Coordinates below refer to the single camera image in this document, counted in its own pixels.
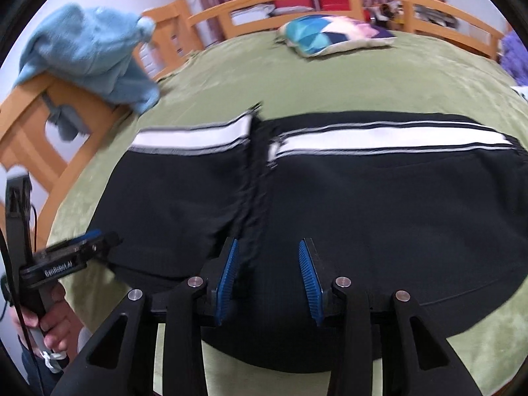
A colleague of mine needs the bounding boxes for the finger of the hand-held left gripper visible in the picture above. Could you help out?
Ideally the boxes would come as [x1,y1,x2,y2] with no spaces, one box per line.
[49,229,104,252]
[80,233,122,262]

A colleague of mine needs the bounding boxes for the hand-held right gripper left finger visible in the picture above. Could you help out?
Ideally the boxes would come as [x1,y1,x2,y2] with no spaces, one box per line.
[51,237,241,396]

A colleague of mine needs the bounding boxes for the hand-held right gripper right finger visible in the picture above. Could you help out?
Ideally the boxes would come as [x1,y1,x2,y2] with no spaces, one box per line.
[298,238,485,396]

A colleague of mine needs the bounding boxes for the black jacket white stripes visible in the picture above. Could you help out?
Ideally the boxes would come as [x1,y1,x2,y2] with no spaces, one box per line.
[88,103,528,374]

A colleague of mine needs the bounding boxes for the person's left hand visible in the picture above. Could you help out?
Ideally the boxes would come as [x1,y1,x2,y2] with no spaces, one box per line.
[10,284,81,357]

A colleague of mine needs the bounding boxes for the person's leg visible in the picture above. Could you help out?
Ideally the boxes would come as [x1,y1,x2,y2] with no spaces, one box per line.
[18,338,69,396]

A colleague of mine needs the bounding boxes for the light blue fleece blanket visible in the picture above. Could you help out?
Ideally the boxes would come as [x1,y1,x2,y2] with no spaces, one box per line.
[14,3,161,141]

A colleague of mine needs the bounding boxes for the green bed blanket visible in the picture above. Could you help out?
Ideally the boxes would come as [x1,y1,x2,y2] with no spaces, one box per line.
[47,29,528,396]

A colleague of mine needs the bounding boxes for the colourful geometric pillow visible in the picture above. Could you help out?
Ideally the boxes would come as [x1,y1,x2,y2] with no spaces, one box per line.
[276,14,397,57]

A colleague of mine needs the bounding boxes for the purple plush toy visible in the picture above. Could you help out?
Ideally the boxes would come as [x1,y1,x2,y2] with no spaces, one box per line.
[500,29,528,85]

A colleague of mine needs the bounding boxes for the black cable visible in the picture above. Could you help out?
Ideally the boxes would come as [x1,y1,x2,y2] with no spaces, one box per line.
[0,198,46,380]

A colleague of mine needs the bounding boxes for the wooden bed frame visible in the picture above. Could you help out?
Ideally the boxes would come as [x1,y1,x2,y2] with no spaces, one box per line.
[0,0,506,256]

